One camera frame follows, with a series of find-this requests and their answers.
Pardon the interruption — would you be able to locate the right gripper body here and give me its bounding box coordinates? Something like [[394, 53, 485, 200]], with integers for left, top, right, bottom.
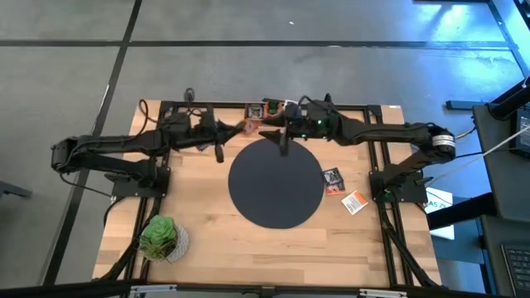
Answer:
[[277, 94, 345, 157]]

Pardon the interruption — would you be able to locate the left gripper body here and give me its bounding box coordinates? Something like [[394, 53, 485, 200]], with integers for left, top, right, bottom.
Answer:
[[165, 108, 231, 164]]

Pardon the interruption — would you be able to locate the round dark woven placemat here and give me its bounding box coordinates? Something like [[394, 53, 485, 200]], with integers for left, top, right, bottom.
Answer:
[[228, 138, 325, 229]]

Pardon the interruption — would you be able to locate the wooden tea organizer box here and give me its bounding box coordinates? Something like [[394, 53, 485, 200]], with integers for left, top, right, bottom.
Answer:
[[245, 101, 291, 123]]

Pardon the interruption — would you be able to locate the potted green succulent plant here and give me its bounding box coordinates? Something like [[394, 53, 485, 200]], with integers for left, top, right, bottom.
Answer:
[[138, 214, 190, 263]]

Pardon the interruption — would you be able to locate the white printed sign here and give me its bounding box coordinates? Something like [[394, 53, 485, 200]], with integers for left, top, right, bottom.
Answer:
[[425, 186, 455, 241]]

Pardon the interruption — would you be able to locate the blue-grey floor bar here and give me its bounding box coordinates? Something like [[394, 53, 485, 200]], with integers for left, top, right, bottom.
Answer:
[[446, 99, 488, 111]]

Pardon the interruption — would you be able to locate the black desk beam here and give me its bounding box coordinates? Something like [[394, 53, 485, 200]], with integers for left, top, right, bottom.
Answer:
[[427, 192, 498, 231]]

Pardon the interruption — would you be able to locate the grey furniture foot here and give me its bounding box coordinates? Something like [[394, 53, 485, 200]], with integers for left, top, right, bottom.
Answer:
[[0, 180, 33, 199]]

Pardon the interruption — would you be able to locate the black desk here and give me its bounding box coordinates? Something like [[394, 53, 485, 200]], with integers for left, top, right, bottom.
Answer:
[[474, 103, 530, 223]]

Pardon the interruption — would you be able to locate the laptop screen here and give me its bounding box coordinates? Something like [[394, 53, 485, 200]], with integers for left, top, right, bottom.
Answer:
[[515, 105, 530, 156]]

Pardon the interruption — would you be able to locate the black keyboard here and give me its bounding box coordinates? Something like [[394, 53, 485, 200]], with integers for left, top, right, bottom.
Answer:
[[501, 243, 530, 298]]

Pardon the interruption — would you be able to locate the black metal table frame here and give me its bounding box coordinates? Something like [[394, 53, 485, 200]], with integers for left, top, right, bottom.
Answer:
[[93, 91, 442, 291]]

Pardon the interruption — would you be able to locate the black camera rig bar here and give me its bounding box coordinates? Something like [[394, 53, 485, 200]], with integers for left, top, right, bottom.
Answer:
[[0, 280, 530, 298]]

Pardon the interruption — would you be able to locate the white cable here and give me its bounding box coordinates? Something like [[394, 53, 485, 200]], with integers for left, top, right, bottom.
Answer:
[[470, 123, 530, 165]]

